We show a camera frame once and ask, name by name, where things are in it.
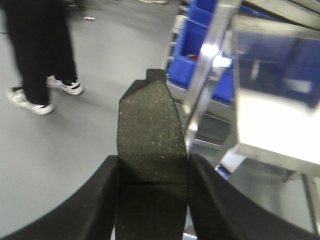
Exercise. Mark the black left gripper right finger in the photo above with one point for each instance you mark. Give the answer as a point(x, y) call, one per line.
point(221, 212)

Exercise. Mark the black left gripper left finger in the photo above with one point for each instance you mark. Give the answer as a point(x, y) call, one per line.
point(88, 214)

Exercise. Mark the grey brake pad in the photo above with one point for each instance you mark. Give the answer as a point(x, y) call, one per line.
point(153, 162)

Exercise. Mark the right blue plastic bin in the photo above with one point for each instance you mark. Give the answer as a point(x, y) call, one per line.
point(187, 50)

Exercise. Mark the person in black trousers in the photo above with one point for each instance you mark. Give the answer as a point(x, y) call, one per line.
point(43, 52)

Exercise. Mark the stainless steel rack frame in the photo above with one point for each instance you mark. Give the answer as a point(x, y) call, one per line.
point(266, 142)

